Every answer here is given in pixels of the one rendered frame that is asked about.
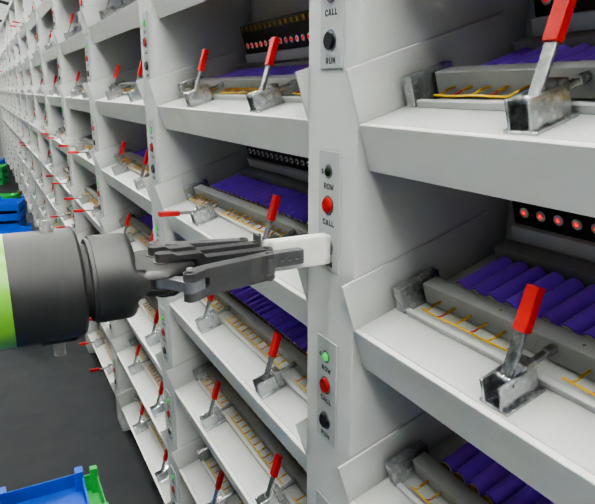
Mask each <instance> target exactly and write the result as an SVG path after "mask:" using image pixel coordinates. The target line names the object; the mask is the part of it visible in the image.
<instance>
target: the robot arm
mask: <svg viewBox="0 0 595 504"><path fill-rule="evenodd" d="M41 222H42V224H41V228H39V230H38V231H27V232H17V233H6V234H0V350H6V349H11V348H17V347H23V346H29V345H34V344H40V343H41V345H42V346H48V345H53V349H54V356H56V357H60V356H64V355H66V349H65V348H66V346H65V342H70V341H75V340H78V337H80V336H85V334H86V333H87V332H88V329H89V317H91V319H92V321H96V323H102V322H108V321H114V320H120V319H126V318H131V317H133V316H135V314H136V313H137V311H138V308H139V304H138V302H139V300H140V299H141V298H142V297H143V296H158V297H162V298H164V297H171V296H176V295H177V294H178V293H180V292H183V293H184V302H187V303H194V302H197V301H199V300H201V299H203V298H205V297H208V296H210V295H214V294H218V293H222V292H226V291H230V290H233V289H237V288H241V287H245V286H249V285H253V284H257V283H261V282H265V281H272V280H273V279H275V272H277V271H283V270H290V269H297V268H303V267H310V266H317V265H324V264H329V263H330V245H331V236H330V235H328V234H326V233H316V234H307V235H299V236H291V237H283V238H274V239H266V240H263V241H262V234H260V233H253V241H248V238H246V237H240V238H225V239H207V240H190V241H156V240H153V241H151V242H148V246H147V248H148V250H139V251H135V252H134V251H133V248H132V245H131V242H130V240H129V239H128V237H127V236H126V235H125V234H123V233H110V234H100V235H90V236H85V238H84V239H82V240H81V244H79V241H78V238H77V235H76V233H75V231H74V230H73V229H71V228H70V227H69V228H59V229H53V227H51V224H50V221H49V220H42V221H41Z"/></svg>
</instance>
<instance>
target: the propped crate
mask: <svg viewBox="0 0 595 504"><path fill-rule="evenodd" d="M0 504H90V503H89V498H88V494H87V489H86V485H85V480H84V477H83V469H82V466H79V467H75V468H74V474H72V475H68V476H65V477H61V478H57V479H54V480H50V481H46V482H43V483H39V484H35V485H32V486H28V487H24V488H21V489H17V490H13V491H10V492H7V491H6V487H5V486H4V487H1V488H0Z"/></svg>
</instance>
